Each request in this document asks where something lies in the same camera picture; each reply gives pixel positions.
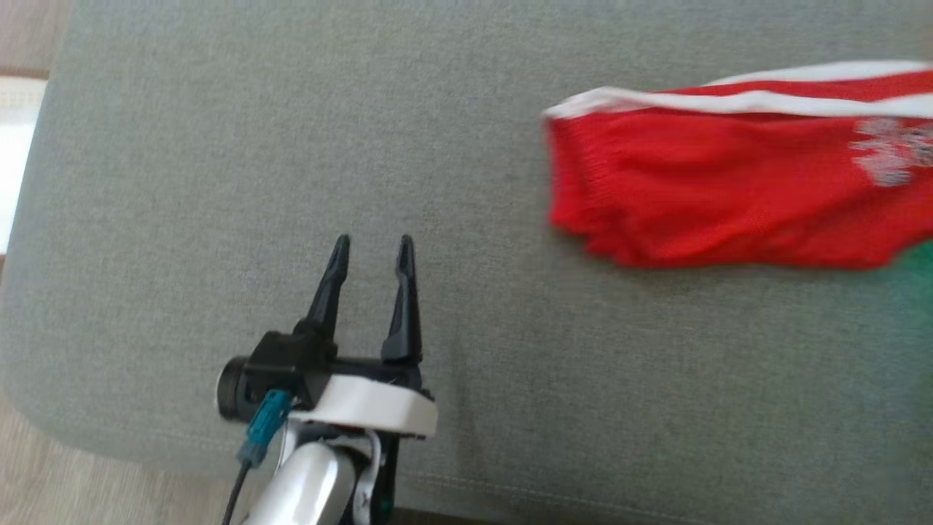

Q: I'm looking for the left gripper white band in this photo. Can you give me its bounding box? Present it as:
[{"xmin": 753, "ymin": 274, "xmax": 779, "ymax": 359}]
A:
[{"xmin": 290, "ymin": 234, "xmax": 439, "ymax": 440}]

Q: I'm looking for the red jersey with white sleeves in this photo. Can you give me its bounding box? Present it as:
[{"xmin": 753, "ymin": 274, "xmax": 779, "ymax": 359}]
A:
[{"xmin": 543, "ymin": 60, "xmax": 933, "ymax": 271}]

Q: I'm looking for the grey sofa seat cushion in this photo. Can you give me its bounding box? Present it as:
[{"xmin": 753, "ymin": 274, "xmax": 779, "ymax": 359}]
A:
[{"xmin": 0, "ymin": 0, "xmax": 933, "ymax": 525}]

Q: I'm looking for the teal left camera connector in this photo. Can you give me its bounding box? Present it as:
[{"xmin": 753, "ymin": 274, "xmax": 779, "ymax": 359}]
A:
[{"xmin": 237, "ymin": 389, "xmax": 294, "ymax": 467}]

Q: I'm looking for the thin black left camera cable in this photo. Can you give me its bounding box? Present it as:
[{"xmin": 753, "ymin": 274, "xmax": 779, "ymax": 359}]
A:
[{"xmin": 221, "ymin": 461, "xmax": 252, "ymax": 525}]

